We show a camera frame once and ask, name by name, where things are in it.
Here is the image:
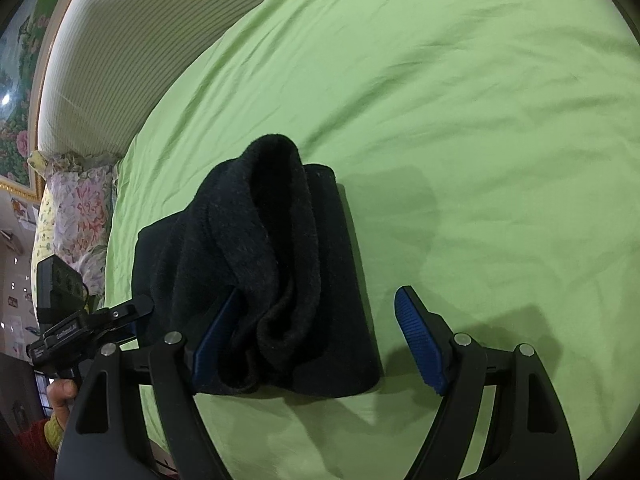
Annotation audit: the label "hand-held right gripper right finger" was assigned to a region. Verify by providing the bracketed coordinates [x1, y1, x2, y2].
[394, 285, 582, 480]

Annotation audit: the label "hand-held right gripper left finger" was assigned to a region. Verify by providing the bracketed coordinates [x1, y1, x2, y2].
[54, 287, 247, 480]

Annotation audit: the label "black pants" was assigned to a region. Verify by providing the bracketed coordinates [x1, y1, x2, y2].
[131, 132, 383, 400]

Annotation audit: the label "person's left forearm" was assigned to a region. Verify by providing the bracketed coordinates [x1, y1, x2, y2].
[12, 412, 68, 480]

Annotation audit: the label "person's left hand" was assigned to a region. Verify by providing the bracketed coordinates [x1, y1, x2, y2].
[46, 379, 80, 428]

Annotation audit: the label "yellow floral pillow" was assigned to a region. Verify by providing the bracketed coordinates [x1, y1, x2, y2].
[27, 150, 121, 321]

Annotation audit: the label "pink floral pillow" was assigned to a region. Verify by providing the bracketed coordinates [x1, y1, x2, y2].
[44, 162, 120, 306]

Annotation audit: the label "gold framed floral painting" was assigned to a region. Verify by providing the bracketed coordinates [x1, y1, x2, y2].
[0, 0, 108, 198]

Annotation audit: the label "green bed sheet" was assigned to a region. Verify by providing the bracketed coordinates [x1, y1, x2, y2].
[102, 0, 640, 480]

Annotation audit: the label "striped padded headboard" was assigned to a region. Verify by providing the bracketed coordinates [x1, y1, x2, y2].
[37, 0, 331, 158]

